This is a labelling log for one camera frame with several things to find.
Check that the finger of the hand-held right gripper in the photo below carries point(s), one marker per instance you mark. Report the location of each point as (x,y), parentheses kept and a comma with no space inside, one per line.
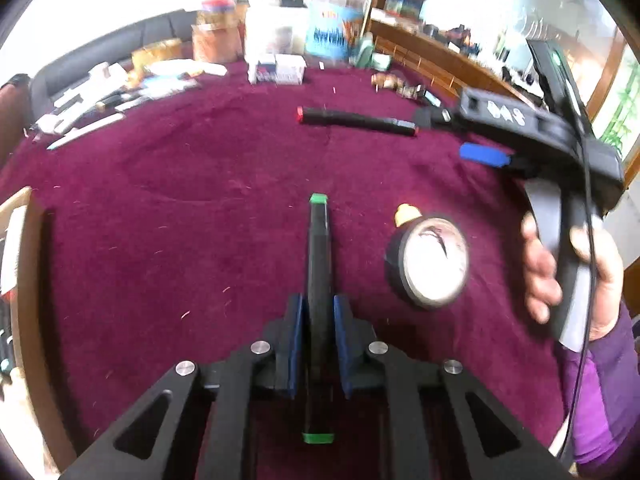
(484,154)
(440,117)

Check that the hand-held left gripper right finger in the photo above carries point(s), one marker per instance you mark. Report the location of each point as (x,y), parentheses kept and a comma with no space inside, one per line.
(342,345)

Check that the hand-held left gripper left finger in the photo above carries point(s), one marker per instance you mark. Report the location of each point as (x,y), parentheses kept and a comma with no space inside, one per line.
(295,345)

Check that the black marker red caps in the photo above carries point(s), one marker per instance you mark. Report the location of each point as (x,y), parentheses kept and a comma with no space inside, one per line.
(355,121)

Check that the black marker green caps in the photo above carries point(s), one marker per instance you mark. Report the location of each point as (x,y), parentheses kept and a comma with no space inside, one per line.
(319,260)

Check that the shallow cardboard tray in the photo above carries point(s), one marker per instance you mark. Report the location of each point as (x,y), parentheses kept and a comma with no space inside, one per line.
(40,310)

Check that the person's right hand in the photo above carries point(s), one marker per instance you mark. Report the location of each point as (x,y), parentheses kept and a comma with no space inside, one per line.
(542,270)

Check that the wooden sideboard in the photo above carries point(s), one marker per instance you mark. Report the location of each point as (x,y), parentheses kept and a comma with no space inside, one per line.
(450,65)

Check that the small brown trinkets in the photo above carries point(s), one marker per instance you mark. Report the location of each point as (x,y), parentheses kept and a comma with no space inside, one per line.
(395,85)

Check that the small green bottle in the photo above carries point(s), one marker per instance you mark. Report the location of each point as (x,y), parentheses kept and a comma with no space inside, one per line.
(370,52)

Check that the small white orange tube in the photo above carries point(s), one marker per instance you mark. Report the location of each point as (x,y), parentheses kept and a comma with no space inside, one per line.
(406,214)

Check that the maroon tablecloth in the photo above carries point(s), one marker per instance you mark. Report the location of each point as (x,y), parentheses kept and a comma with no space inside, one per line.
(200,210)

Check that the small white carton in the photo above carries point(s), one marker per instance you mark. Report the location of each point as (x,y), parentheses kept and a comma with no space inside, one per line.
(277,69)

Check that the white plastic jar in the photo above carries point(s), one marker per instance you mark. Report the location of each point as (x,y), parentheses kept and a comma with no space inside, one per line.
(275,30)

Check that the clear orange jar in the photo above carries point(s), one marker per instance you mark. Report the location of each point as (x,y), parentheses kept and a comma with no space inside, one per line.
(217,44)

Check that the clear jar red blue contents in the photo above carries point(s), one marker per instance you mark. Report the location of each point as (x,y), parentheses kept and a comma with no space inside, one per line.
(217,10)

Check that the tan packing tape roll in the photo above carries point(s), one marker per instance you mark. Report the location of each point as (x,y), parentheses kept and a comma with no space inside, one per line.
(157,55)

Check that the silver pen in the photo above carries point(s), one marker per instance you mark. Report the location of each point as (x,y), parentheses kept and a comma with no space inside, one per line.
(85,131)

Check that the black leather sofa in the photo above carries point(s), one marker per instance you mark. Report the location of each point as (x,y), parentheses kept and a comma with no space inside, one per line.
(110,45)

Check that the brown armchair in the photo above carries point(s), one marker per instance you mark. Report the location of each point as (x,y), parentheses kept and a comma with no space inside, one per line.
(12,110)

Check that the bamboo wall decal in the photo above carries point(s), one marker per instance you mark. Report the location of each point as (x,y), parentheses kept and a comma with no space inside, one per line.
(622,110)

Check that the wood framed wall mirror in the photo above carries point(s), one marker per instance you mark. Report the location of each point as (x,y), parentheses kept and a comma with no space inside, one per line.
(500,0)

